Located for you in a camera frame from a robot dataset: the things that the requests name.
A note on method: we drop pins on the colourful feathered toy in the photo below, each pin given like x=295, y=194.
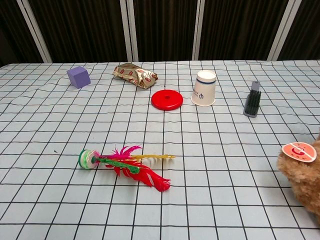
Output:
x=130, y=165

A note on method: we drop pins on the red plastic disc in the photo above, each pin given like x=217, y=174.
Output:
x=167, y=100

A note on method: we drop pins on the checked white tablecloth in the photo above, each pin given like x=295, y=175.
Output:
x=160, y=155

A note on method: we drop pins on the gold foil snack packet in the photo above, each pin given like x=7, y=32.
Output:
x=136, y=75

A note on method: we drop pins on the white paper cup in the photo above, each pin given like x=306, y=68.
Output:
x=204, y=89

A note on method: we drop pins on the purple foam cube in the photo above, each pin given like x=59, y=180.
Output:
x=78, y=77

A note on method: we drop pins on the black folding screen with white frames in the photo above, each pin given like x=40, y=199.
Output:
x=160, y=27

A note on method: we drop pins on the grey brush with black bristles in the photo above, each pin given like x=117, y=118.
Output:
x=252, y=102

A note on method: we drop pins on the round orange hang tag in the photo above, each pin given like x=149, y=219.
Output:
x=298, y=152

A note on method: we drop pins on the brown teddy bear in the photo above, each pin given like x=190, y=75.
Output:
x=303, y=180

